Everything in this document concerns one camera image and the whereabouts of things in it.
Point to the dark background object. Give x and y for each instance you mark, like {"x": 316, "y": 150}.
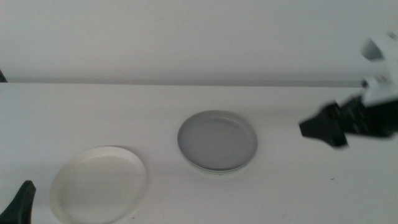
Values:
{"x": 2, "y": 78}

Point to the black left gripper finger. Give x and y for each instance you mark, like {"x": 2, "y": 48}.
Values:
{"x": 20, "y": 208}

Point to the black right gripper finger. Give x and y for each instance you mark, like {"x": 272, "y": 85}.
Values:
{"x": 326, "y": 127}

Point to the white shallow bowl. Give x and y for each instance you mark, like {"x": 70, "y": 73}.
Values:
{"x": 99, "y": 186}

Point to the grey shallow bowl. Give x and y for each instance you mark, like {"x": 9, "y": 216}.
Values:
{"x": 217, "y": 140}

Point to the pale green shallow bowl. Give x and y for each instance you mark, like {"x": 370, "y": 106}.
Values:
{"x": 221, "y": 173}

